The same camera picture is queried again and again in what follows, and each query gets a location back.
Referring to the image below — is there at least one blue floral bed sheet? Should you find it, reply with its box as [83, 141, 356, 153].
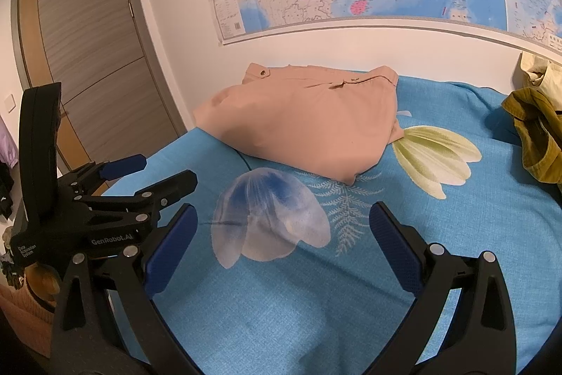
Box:
[103, 70, 562, 375]

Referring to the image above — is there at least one black chair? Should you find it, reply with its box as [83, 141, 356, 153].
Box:
[0, 162, 18, 222]

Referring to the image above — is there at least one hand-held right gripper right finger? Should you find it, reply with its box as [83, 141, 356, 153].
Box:
[369, 201, 519, 375]

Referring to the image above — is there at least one person's left hand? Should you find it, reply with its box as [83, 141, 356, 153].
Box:
[24, 263, 62, 308]

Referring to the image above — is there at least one purple cloth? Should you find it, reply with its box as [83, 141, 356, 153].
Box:
[0, 116, 18, 169]

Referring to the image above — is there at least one pink garment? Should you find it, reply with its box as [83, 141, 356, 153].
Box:
[192, 63, 407, 186]

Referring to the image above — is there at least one cream garment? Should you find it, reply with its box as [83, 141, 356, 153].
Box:
[518, 52, 562, 112]

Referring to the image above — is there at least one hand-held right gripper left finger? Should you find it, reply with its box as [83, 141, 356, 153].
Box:
[48, 203, 199, 375]

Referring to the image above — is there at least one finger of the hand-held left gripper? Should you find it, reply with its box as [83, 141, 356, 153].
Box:
[57, 154, 148, 195]
[81, 169, 198, 226]

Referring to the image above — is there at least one mustard brown garment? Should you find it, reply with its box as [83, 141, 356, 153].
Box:
[502, 87, 562, 185]

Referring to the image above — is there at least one brown wooden door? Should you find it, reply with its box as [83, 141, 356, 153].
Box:
[12, 0, 189, 187]

